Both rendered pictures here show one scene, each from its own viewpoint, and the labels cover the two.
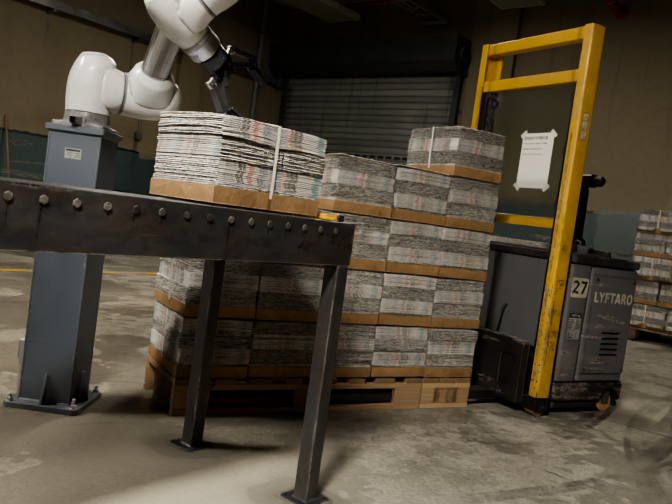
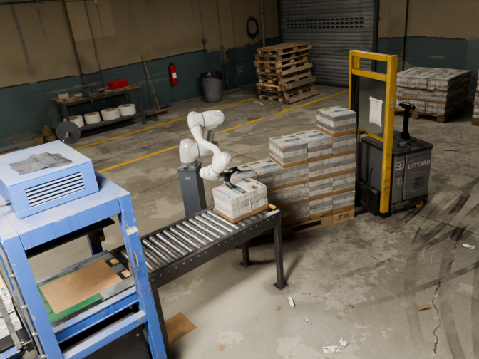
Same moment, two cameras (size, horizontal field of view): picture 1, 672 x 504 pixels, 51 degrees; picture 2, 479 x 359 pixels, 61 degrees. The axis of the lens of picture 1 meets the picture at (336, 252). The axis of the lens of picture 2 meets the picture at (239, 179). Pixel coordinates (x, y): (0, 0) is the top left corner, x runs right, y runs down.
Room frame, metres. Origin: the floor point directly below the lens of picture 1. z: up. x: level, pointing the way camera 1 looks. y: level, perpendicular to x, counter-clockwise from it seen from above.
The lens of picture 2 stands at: (-1.11, -0.53, 2.51)
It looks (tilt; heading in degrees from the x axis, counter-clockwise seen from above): 24 degrees down; 15
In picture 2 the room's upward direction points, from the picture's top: 6 degrees counter-clockwise
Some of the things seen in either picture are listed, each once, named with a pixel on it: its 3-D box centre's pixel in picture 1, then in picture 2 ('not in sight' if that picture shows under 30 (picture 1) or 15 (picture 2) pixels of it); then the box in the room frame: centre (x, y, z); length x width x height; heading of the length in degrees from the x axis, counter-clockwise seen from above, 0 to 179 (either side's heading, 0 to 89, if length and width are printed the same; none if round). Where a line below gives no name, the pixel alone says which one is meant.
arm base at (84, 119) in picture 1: (84, 121); (188, 163); (2.51, 0.95, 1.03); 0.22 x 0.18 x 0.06; 0
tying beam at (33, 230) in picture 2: not in sight; (48, 196); (0.82, 1.21, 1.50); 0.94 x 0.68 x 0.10; 52
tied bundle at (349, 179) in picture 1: (342, 186); (287, 150); (3.07, 0.01, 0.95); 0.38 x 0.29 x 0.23; 31
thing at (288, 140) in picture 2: (347, 159); (287, 140); (3.07, 0.00, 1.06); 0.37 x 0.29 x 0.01; 31
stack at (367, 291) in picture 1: (299, 304); (279, 196); (3.00, 0.12, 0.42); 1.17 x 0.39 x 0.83; 121
